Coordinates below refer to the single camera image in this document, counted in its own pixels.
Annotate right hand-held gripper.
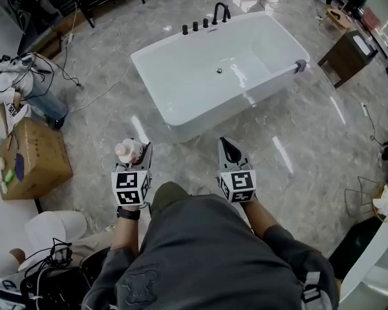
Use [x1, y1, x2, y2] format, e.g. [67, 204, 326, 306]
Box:
[217, 136, 258, 204]

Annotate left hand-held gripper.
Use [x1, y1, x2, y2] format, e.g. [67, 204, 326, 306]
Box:
[111, 142, 154, 208]

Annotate white pink bottle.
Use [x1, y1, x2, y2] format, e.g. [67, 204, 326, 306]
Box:
[114, 138, 146, 167]

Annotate white bathtub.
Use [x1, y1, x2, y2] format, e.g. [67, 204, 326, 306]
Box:
[129, 11, 312, 145]

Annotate person's right forearm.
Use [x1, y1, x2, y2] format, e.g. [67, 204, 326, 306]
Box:
[240, 200, 279, 236]

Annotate person's left forearm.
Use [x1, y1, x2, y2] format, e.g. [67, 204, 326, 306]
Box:
[111, 205, 142, 255]

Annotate person's olive trousers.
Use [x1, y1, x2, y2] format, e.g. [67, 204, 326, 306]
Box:
[149, 181, 195, 220]

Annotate person's dark grey shirt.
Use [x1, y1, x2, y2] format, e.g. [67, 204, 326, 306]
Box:
[81, 193, 341, 310]

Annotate brown cardboard box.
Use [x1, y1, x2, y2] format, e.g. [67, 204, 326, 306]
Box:
[0, 117, 74, 202]

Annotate white toilet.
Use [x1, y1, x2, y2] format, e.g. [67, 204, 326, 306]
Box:
[23, 209, 89, 249]

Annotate black curved faucet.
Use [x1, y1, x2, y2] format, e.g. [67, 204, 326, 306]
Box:
[211, 2, 232, 25]

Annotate dark wooden cabinet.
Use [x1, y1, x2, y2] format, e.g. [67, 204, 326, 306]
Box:
[317, 30, 380, 90]

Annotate black floor mat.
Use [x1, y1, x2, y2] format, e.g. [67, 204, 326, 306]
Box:
[327, 216, 382, 281]

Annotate white crumpled cloth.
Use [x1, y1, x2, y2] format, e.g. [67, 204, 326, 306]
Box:
[371, 185, 388, 216]

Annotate white washbasin counter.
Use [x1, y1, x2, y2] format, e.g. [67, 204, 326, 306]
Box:
[337, 207, 388, 304]

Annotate light wooden stool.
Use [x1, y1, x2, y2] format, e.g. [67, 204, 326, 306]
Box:
[323, 6, 352, 29]

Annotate white floor cable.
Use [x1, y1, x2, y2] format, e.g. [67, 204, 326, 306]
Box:
[67, 20, 132, 113]

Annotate black cable with adapter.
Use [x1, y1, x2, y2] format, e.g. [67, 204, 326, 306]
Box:
[34, 52, 84, 89]

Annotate gold wire basket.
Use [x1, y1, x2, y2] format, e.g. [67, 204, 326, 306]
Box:
[343, 176, 388, 221]

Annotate black bag with cables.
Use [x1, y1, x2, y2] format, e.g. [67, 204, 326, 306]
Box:
[18, 237, 98, 310]

